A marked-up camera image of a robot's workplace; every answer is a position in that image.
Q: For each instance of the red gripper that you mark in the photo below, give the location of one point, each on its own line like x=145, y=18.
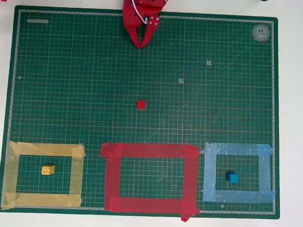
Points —
x=134, y=21

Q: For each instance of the red toy brick cube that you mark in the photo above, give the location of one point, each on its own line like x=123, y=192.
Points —
x=141, y=105

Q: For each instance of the red tape square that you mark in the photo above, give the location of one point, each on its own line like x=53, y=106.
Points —
x=150, y=149

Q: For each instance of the blue tape square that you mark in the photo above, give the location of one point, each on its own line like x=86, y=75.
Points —
x=240, y=147

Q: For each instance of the yellow tape square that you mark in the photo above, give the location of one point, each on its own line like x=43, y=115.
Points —
x=45, y=148

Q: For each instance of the yellow toy brick cube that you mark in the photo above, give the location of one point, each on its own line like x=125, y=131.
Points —
x=48, y=170

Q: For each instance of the blue toy brick cube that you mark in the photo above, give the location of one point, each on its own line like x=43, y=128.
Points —
x=232, y=177

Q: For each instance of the green cutting mat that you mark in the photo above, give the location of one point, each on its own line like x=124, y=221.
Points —
x=67, y=90

